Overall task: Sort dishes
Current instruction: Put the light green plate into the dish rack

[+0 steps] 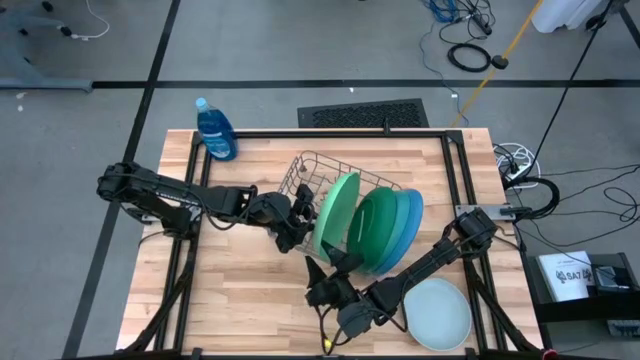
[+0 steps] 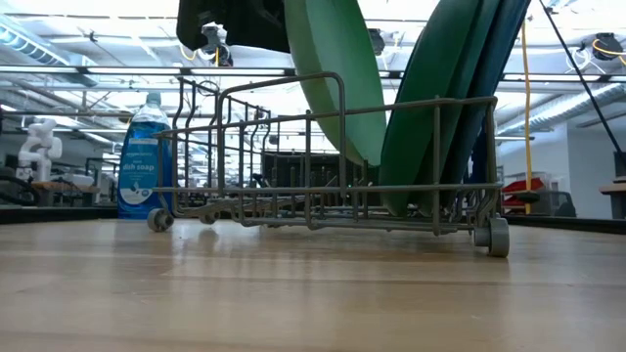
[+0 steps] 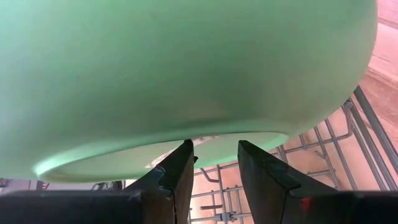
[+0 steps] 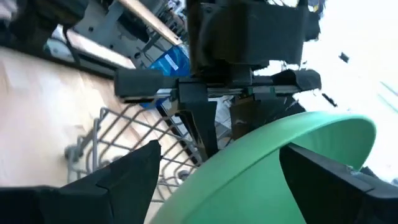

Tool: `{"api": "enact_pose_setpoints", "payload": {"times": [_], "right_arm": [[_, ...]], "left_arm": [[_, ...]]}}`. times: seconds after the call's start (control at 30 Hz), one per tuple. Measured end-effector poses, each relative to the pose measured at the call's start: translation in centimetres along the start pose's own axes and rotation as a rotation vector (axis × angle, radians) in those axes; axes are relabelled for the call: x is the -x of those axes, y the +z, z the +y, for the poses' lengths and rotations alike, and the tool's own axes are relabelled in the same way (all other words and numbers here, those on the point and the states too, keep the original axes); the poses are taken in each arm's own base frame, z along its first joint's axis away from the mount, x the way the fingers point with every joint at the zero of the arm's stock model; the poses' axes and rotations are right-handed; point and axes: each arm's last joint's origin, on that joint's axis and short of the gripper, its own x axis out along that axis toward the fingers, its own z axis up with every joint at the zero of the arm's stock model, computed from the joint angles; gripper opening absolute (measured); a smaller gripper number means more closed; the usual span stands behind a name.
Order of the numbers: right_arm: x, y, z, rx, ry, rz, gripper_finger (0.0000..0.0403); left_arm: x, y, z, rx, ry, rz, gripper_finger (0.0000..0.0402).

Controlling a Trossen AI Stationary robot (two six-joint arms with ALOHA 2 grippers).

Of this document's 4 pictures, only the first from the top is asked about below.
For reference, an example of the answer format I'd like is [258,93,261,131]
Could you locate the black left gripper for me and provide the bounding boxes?
[274,198,318,254]

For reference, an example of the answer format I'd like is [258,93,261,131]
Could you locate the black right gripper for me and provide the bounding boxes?
[305,241,365,311]

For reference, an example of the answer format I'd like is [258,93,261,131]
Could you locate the light green plate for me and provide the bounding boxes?
[312,171,362,265]

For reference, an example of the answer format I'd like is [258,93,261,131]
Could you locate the grey wire dish rack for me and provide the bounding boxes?
[276,149,404,259]

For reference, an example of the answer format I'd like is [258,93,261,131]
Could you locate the dark green plate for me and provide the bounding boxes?
[346,186,399,274]

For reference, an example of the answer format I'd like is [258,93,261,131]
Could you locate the black floor vent grate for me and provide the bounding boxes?
[296,98,431,129]

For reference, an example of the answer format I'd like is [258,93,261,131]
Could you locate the pale blue plate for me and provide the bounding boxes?
[402,277,473,353]

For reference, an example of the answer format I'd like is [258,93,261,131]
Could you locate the blue dish soap bottle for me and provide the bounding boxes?
[194,97,239,162]

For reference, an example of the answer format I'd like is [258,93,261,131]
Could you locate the white SA7 booklet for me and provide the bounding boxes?
[536,250,597,303]

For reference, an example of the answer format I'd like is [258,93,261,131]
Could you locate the black side cart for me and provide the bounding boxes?
[523,252,640,326]

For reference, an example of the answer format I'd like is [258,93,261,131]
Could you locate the black power strip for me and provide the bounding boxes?
[464,9,494,37]

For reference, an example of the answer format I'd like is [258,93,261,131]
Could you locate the black device on cart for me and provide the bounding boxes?
[592,264,632,292]

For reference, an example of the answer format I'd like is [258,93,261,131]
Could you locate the grey ribbed device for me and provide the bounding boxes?
[606,318,640,339]

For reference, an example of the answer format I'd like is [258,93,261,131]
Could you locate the white trash bin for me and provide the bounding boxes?
[530,0,605,35]

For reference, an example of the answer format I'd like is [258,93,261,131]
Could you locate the grey metal table base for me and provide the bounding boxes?
[0,0,95,94]

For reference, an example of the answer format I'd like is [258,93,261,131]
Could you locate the black aluminium table frame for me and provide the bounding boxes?
[115,127,547,360]

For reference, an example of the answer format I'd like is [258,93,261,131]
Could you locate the coiled black cable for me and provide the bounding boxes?
[445,42,493,74]

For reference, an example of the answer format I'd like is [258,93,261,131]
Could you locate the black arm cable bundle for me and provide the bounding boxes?
[502,174,562,222]

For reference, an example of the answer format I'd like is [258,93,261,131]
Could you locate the blue floor cable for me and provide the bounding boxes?
[418,0,471,127]

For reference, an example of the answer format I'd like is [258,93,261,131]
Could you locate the yellow floor cord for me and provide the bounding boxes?
[449,0,545,129]

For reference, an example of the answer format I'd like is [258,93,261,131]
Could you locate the white floor cable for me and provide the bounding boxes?
[69,0,111,42]

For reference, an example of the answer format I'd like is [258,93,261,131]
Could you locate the black floor cables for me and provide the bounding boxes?
[514,162,640,251]

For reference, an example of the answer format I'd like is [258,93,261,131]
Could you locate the thin black taut cable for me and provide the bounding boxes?
[539,0,617,144]

